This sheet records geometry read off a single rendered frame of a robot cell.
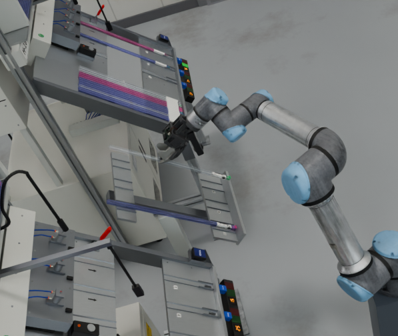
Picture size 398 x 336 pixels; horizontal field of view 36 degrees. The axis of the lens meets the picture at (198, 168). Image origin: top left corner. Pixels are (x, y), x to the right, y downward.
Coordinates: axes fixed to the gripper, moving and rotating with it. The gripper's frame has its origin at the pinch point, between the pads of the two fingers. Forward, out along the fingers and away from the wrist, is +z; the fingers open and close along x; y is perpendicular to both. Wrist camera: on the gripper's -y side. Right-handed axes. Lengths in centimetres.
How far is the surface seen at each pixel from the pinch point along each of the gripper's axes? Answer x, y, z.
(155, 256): 35.7, -1.9, 13.9
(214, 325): 60, -21, 11
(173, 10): -273, -85, 40
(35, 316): 71, 40, 19
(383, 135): -70, -139, -37
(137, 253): 35.6, 4.4, 15.8
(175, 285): 46.1, -8.6, 13.0
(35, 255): 50, 41, 18
